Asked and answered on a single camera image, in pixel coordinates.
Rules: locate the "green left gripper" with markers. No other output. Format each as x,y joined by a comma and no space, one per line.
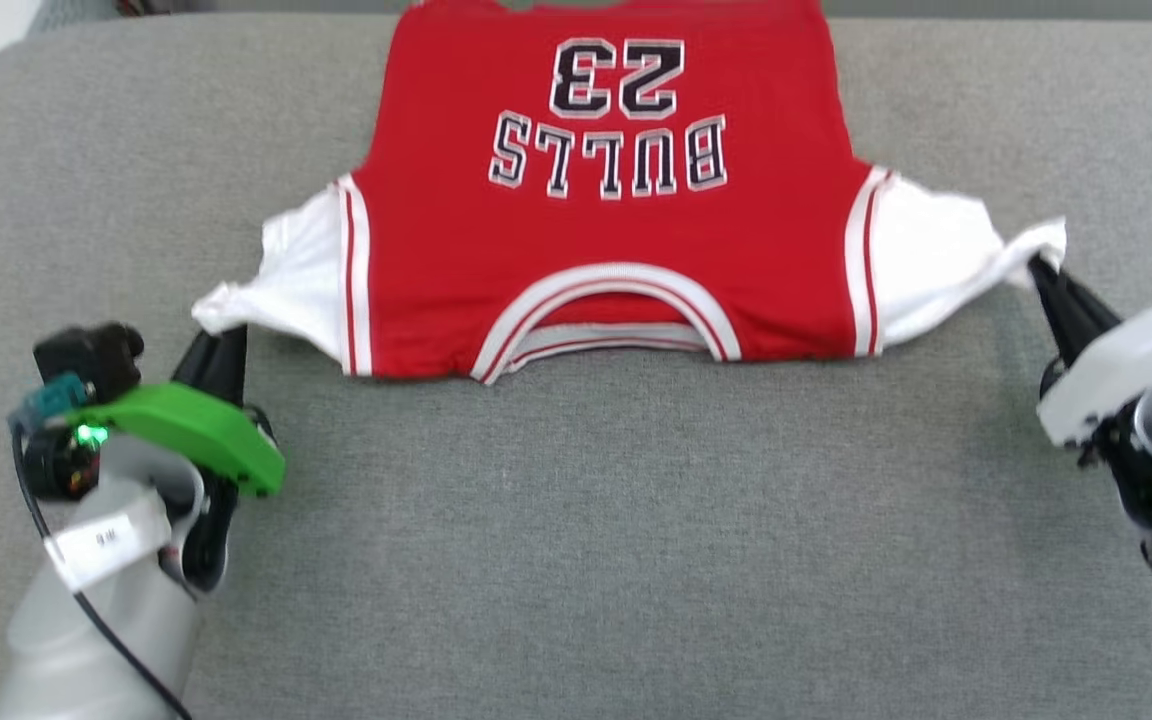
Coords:
196,430

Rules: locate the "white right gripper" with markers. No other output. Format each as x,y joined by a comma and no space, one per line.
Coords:
1126,365

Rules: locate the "red Bulls 23 jersey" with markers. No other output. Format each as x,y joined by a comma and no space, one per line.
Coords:
596,240

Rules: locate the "black round actuator housing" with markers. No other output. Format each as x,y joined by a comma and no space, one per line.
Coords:
56,470

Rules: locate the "white paper label tag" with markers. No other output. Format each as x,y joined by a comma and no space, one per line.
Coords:
106,540

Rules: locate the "grey fabric sofa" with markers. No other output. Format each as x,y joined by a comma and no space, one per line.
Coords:
636,550

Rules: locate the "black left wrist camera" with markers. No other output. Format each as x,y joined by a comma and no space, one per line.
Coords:
86,355

